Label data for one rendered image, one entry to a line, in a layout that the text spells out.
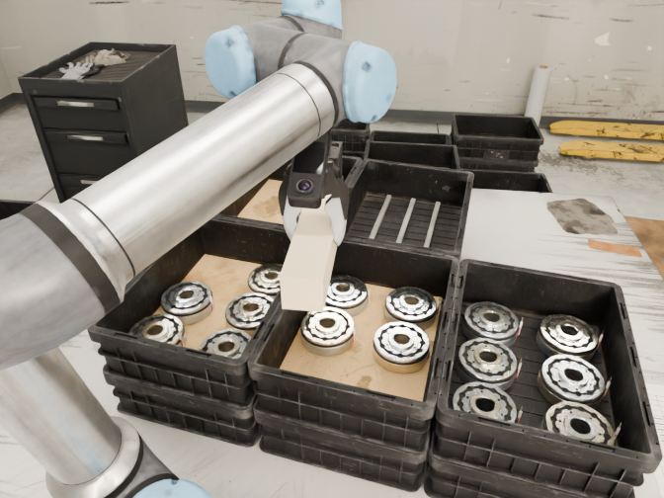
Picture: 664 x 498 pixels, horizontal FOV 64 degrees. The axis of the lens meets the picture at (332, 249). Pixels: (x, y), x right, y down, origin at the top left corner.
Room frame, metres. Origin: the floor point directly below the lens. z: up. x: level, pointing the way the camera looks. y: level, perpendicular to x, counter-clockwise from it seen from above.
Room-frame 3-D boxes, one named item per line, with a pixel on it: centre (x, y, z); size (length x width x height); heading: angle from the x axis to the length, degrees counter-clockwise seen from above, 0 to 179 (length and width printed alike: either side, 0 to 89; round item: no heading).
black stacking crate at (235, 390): (0.81, 0.23, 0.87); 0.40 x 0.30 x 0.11; 163
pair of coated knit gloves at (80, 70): (2.33, 1.12, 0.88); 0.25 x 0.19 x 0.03; 173
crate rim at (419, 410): (0.72, -0.06, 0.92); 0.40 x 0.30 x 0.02; 163
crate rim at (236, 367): (0.81, 0.23, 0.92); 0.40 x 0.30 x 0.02; 163
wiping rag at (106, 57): (2.56, 1.06, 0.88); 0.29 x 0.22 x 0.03; 173
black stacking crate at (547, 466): (0.64, -0.35, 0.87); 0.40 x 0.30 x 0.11; 163
